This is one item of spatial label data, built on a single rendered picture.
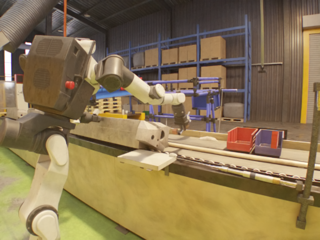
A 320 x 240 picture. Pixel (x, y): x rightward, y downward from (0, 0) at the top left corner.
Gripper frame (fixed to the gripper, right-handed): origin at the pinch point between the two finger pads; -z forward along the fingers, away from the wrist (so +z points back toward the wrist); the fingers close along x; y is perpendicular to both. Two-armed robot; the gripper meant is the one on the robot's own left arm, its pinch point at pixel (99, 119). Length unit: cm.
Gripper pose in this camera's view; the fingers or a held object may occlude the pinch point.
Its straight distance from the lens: 158.0
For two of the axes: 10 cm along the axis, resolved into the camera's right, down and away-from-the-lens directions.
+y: 1.0, -9.9, 0.2
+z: -5.8, -0.8, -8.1
